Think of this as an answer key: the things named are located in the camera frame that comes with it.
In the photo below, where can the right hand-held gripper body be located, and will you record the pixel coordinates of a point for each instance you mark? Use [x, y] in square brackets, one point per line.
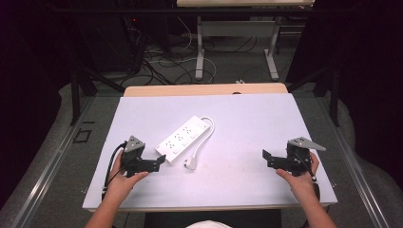
[299, 155]

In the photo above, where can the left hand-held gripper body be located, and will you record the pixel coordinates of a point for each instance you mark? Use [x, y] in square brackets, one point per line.
[133, 155]

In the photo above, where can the white power strip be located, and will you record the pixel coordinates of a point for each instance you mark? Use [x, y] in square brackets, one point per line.
[182, 139]

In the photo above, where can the white power plug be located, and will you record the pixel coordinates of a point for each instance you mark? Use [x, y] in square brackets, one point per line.
[191, 163]

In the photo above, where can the person's right hand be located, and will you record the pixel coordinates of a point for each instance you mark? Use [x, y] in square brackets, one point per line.
[301, 182]

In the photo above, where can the person's left hand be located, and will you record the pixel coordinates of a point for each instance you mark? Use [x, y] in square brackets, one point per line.
[122, 183]

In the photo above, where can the white table mat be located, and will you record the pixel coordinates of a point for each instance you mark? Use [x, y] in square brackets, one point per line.
[240, 142]

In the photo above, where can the black chair seat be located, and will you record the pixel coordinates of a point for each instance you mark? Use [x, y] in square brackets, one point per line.
[253, 218]

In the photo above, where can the black metal stand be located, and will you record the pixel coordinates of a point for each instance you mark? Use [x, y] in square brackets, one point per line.
[76, 95]
[334, 95]

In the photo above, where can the person's white clothing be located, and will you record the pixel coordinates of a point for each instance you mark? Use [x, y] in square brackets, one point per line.
[209, 224]

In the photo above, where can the black computer cabinet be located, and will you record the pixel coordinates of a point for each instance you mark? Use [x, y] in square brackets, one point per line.
[107, 41]

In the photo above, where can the white desk with metal legs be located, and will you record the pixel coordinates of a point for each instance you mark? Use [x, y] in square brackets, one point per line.
[237, 28]

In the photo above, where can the black floor socket frame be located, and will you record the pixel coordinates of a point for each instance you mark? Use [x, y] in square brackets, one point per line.
[82, 136]

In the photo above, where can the aluminium floor rail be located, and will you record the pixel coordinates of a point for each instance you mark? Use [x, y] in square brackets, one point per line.
[47, 171]
[358, 171]

